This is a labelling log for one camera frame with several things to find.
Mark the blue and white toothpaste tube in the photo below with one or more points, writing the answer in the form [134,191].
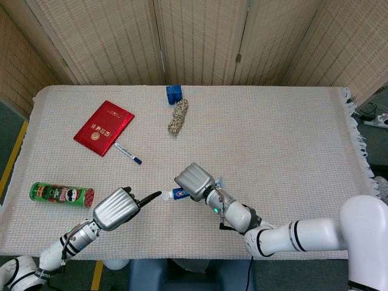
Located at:
[177,194]

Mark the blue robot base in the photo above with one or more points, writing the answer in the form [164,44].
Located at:
[145,277]

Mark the white power strip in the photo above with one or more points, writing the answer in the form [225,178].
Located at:
[377,120]

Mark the red booklet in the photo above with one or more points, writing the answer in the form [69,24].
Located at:
[103,128]

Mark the white round base part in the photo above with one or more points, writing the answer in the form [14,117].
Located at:
[116,263]

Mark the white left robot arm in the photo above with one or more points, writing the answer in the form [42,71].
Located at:
[54,253]

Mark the metal screen hinge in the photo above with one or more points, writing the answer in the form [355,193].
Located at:
[238,58]

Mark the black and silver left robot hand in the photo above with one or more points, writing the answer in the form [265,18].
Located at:
[116,209]

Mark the blue white marker pen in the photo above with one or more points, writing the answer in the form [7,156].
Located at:
[127,153]

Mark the beige woven folding screen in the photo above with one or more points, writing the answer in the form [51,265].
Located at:
[197,39]

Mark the green Pringles can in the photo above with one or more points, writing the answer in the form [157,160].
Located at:
[63,194]

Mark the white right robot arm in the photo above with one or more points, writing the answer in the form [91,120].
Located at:
[318,235]

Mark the blue block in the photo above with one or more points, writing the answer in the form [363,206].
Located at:
[173,94]

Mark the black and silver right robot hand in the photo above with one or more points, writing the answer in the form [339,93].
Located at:
[195,180]

